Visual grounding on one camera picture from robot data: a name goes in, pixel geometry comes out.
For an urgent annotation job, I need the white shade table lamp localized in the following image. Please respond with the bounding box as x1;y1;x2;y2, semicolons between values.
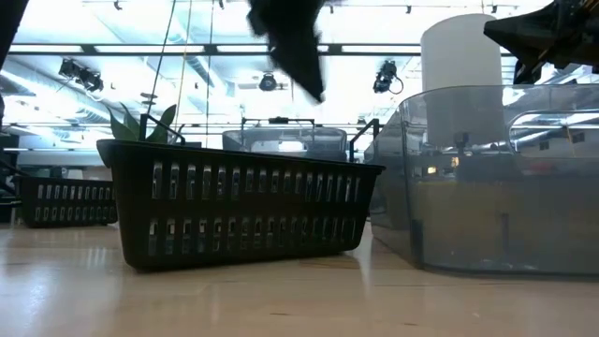
419;12;504;147

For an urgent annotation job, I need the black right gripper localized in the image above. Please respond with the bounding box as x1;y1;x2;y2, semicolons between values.
484;0;599;85

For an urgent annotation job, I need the black slotted plastic basket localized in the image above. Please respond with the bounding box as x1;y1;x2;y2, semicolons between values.
16;175;118;229
96;139;386;272

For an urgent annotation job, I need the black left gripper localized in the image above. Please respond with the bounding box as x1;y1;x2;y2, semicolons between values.
246;0;327;103

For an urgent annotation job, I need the wooden shelf with black frame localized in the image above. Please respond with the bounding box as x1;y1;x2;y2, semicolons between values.
139;113;380;163

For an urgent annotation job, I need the black hanging cable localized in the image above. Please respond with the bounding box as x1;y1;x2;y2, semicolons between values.
147;0;178;116

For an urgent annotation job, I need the thin pale hanging cord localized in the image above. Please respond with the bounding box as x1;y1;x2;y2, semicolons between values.
175;0;193;127

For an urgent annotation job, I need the green plant in white pot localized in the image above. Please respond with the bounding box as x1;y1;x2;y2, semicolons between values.
106;102;178;144

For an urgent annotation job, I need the large clear grey plastic bin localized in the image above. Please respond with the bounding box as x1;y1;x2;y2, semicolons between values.
363;83;599;278

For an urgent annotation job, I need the black overhead light bar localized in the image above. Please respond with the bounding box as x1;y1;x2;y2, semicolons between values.
7;43;516;57

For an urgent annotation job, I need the black aluminium rail frame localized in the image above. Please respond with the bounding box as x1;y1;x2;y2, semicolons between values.
0;135;22;224

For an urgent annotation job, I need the black ceiling spotlight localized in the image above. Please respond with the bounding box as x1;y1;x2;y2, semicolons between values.
58;58;105;94
258;72;278;93
373;59;404;95

